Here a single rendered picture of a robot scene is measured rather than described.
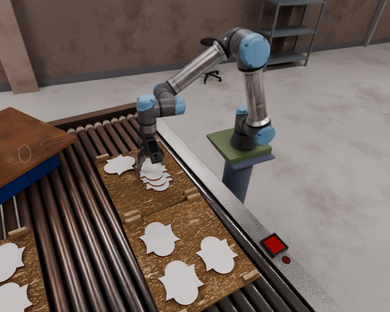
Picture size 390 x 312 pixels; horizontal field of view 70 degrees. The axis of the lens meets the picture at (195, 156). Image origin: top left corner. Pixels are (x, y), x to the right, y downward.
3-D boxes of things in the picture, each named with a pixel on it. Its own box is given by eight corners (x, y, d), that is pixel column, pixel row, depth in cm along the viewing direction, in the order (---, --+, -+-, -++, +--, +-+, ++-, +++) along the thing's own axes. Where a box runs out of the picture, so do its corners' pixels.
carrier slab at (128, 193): (160, 144, 151) (160, 142, 150) (199, 194, 125) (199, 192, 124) (95, 163, 137) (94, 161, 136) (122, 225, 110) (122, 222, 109)
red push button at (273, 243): (273, 237, 110) (274, 234, 109) (285, 249, 106) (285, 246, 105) (262, 243, 107) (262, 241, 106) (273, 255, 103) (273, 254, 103)
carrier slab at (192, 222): (200, 197, 123) (200, 194, 122) (260, 277, 96) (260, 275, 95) (122, 227, 109) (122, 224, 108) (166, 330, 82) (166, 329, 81)
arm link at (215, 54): (234, 16, 121) (145, 85, 125) (246, 21, 113) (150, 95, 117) (244, 39, 129) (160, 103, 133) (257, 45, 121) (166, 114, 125)
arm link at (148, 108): (160, 100, 107) (137, 103, 105) (160, 124, 114) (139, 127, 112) (155, 91, 113) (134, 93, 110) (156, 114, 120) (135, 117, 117)
